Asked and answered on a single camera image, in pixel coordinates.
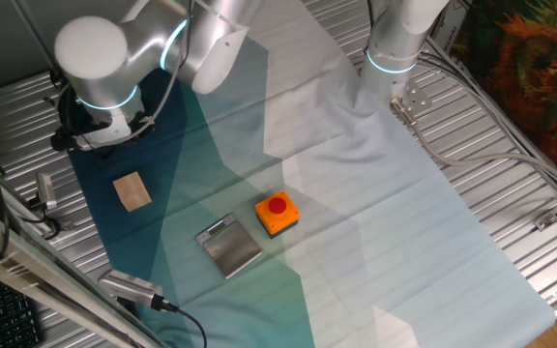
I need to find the silver digital kitchen scale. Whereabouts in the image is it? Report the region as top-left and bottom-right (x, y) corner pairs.
(195, 212), (263, 280)

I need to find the blue green white tablecloth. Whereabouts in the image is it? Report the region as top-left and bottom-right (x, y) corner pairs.
(65, 0), (557, 348)

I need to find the small metal corner bracket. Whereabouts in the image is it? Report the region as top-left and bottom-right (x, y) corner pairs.
(533, 211), (557, 233)

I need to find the black computer keyboard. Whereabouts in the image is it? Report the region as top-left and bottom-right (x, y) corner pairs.
(0, 270), (45, 348)

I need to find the wooden cube block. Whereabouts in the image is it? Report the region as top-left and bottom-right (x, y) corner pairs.
(112, 171), (153, 214)

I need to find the silver ribbed depth camera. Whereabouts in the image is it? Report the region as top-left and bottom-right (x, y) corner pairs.
(96, 269), (164, 310)

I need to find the grey clamp on rail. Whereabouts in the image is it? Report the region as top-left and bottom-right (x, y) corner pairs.
(2, 171), (74, 239)

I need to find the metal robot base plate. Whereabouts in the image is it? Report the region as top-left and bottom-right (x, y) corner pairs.
(400, 78), (433, 111)

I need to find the black wire cup rack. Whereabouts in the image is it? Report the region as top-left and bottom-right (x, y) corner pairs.
(57, 81), (118, 160)

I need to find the colourful orange green cloth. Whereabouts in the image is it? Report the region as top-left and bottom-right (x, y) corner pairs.
(452, 0), (557, 184)

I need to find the grey corrugated robot conduit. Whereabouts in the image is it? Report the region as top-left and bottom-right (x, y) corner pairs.
(390, 96), (557, 197)

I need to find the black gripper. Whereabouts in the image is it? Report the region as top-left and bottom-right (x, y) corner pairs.
(131, 110), (157, 140)

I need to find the black camera cable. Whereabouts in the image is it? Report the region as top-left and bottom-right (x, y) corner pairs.
(160, 300), (209, 348)

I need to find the robot base cable bundle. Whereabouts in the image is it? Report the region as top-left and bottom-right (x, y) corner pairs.
(416, 38), (557, 194)

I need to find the orange emergency stop button box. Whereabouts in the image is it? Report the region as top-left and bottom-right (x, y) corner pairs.
(254, 189), (301, 240)

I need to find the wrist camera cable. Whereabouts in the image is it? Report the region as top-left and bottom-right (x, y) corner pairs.
(55, 0), (197, 146)

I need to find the white cardboard box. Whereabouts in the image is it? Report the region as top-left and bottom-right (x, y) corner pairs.
(429, 0), (472, 60)

